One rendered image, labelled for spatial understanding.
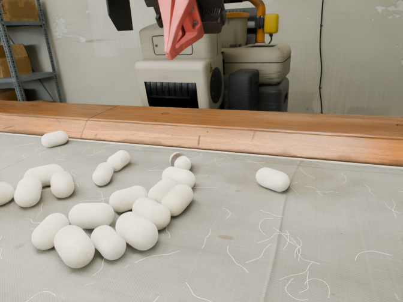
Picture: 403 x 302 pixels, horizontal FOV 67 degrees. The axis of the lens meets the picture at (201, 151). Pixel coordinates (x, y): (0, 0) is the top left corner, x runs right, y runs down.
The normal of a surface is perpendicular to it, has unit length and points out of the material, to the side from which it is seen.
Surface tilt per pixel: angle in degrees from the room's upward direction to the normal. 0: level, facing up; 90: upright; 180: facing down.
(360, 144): 45
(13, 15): 90
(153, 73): 98
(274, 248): 0
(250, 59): 90
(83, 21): 90
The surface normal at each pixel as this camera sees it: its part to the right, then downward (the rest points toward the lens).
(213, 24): -0.22, 0.88
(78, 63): -0.37, 0.37
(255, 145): -0.25, -0.40
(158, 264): -0.04, -0.92
